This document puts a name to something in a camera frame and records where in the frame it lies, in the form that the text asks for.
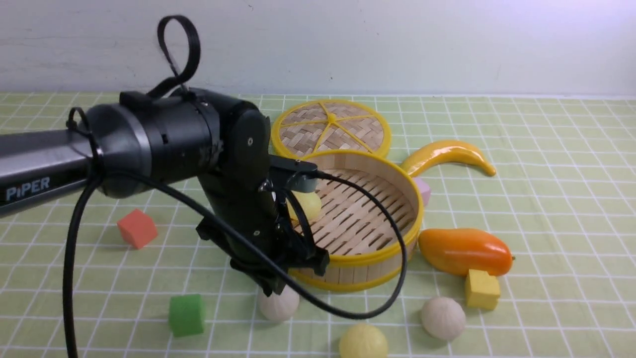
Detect woven bamboo steamer lid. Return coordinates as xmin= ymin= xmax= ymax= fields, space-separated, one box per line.
xmin=270 ymin=99 xmax=392 ymax=159

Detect green checkered tablecloth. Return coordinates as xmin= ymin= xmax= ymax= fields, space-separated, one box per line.
xmin=0 ymin=92 xmax=636 ymax=358

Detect pale yellow bun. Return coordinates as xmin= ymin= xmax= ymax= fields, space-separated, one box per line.
xmin=339 ymin=323 xmax=389 ymax=358
xmin=292 ymin=191 xmax=322 ymax=223

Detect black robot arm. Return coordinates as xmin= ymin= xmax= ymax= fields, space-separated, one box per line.
xmin=0 ymin=88 xmax=329 ymax=295

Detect pink foam block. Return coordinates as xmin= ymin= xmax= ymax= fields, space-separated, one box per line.
xmin=413 ymin=177 xmax=432 ymax=207

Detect yellow foam cube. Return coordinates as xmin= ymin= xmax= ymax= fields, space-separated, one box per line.
xmin=464 ymin=269 xmax=501 ymax=310

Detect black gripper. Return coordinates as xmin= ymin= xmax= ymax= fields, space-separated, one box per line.
xmin=197 ymin=156 xmax=330 ymax=297

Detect green foam cube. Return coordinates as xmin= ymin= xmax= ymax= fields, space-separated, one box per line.
xmin=168 ymin=294 xmax=206 ymax=338

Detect red foam cube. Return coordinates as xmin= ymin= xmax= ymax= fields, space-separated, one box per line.
xmin=117 ymin=209 xmax=158 ymax=250

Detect white bun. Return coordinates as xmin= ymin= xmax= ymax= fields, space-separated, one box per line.
xmin=257 ymin=286 xmax=300 ymax=323
xmin=420 ymin=296 xmax=466 ymax=341

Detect orange toy mango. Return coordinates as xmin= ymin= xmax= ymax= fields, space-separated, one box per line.
xmin=418 ymin=227 xmax=515 ymax=276

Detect yellow toy banana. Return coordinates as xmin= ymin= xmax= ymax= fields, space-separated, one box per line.
xmin=399 ymin=140 xmax=497 ymax=178

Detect bamboo steamer tray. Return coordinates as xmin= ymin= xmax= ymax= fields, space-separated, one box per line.
xmin=290 ymin=150 xmax=424 ymax=292

